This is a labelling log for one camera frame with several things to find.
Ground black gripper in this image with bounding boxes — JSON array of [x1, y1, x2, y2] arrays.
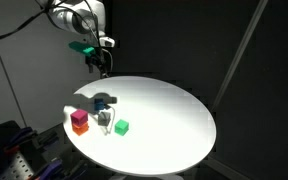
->
[[85, 54, 106, 78]]

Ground blue block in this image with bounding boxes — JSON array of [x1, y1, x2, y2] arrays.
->
[[94, 98, 104, 111]]

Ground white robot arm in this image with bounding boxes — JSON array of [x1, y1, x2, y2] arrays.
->
[[36, 0, 113, 77]]

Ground gray block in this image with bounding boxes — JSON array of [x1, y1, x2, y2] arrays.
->
[[98, 112, 111, 126]]

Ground pink block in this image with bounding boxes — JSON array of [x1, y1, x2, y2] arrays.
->
[[70, 109, 88, 126]]

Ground orange block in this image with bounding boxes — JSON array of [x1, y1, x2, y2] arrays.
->
[[72, 123, 89, 136]]

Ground green block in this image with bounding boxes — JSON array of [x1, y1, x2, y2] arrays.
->
[[114, 119, 129, 136]]

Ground white round table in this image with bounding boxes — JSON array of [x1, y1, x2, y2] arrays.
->
[[63, 76, 216, 177]]

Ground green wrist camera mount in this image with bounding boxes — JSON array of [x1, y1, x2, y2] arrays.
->
[[69, 41, 95, 57]]

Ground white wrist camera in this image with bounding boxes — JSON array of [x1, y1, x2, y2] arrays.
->
[[100, 37, 115, 47]]

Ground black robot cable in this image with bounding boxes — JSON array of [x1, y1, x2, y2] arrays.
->
[[0, 0, 114, 78]]

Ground orange handled clamp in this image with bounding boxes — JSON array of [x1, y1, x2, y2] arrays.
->
[[4, 127, 37, 154]]

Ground purple handled clamp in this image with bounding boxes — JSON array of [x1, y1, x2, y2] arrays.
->
[[32, 159, 62, 180]]

